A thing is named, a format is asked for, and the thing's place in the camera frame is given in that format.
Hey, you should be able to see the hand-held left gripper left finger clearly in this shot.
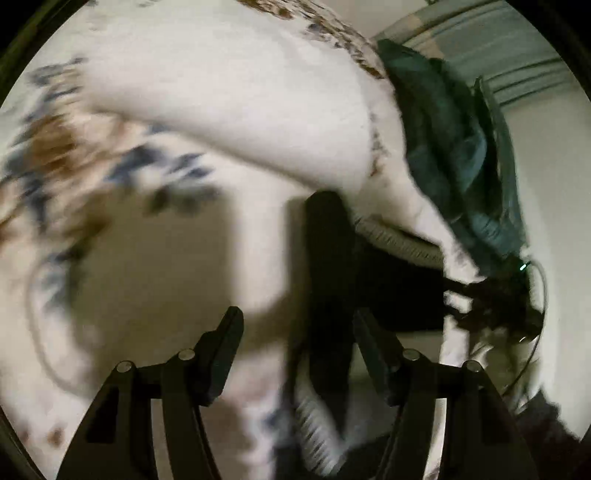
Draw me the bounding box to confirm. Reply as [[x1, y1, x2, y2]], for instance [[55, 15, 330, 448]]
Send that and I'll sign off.
[[55, 306, 245, 480]]

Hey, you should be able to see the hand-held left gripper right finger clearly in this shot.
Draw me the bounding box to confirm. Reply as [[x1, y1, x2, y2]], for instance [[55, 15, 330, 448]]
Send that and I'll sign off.
[[353, 308, 541, 480]]

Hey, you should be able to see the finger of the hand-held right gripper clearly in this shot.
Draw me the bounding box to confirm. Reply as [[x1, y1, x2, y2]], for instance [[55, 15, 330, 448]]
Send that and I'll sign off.
[[443, 276, 486, 331]]

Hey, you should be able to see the striped knit sweater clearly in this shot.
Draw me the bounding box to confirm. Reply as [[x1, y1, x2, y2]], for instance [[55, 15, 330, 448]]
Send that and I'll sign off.
[[286, 190, 448, 480]]

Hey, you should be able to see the white cloth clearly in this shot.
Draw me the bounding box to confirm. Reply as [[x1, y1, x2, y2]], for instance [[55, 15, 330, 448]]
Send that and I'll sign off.
[[81, 0, 416, 217]]

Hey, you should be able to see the floral bed sheet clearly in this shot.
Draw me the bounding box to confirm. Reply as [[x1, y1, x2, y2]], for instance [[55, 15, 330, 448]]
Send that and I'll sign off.
[[0, 0, 509, 480]]

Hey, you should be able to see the teal folded blanket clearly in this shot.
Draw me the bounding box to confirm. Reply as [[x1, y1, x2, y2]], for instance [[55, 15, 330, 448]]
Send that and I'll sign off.
[[376, 39, 527, 278]]

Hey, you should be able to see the wide grey-green curtain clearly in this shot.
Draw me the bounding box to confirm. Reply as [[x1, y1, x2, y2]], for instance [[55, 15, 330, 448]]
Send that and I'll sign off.
[[402, 0, 578, 108]]

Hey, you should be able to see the thin grey cable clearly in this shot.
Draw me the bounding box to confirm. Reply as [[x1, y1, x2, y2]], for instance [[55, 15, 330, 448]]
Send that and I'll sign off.
[[503, 258, 549, 398]]

